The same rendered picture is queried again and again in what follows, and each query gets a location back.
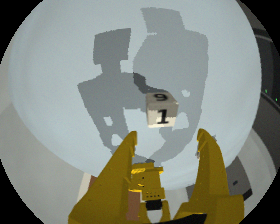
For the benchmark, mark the white number cube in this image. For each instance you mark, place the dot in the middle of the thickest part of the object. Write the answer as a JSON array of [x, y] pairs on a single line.
[[161, 109]]

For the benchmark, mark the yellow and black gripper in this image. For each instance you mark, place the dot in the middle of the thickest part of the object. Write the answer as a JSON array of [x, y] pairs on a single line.
[[106, 201]]

